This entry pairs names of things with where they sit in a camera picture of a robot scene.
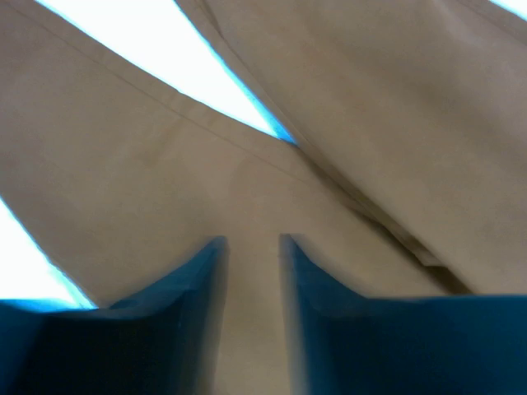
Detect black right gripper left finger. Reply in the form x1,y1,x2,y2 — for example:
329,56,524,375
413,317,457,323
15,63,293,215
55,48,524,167
1,237,226,394

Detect brown trousers with striped trim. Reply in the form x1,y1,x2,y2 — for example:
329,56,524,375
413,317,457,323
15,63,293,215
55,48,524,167
1,1,526,394

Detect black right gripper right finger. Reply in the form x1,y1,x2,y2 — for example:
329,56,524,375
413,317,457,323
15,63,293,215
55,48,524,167
280,235,526,394

